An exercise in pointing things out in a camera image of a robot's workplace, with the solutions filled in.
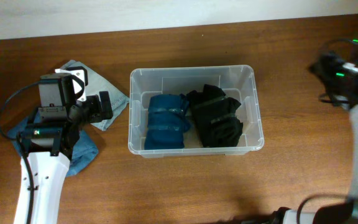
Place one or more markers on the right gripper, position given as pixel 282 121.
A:
pixel 323 63

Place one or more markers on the clear plastic storage bin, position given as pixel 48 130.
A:
pixel 237 81

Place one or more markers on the black garment with tape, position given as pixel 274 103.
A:
pixel 214 114

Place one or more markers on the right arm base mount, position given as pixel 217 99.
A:
pixel 266 217

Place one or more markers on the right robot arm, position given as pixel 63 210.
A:
pixel 333 208

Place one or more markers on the dark blue folded jeans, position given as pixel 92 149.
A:
pixel 84 151

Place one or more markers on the teal garment with tape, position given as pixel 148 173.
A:
pixel 167 123

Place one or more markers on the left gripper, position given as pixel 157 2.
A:
pixel 99 112

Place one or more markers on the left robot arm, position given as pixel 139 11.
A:
pixel 47 143

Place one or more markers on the light blue folded jeans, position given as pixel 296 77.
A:
pixel 96 84

